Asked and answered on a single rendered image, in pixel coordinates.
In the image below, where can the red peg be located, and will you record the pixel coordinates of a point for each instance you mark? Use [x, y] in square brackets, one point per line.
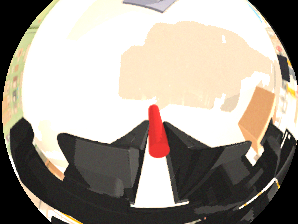
[158, 144]

